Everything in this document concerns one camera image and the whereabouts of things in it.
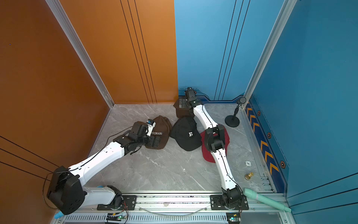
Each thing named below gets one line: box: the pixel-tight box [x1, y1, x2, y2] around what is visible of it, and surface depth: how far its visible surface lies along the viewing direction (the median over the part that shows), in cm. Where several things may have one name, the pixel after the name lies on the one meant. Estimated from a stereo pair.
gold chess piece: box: [244, 171, 255, 181], surface depth 82 cm
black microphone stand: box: [224, 96, 247, 128], surface depth 110 cm
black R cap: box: [170, 117, 203, 152], surface depth 95 cm
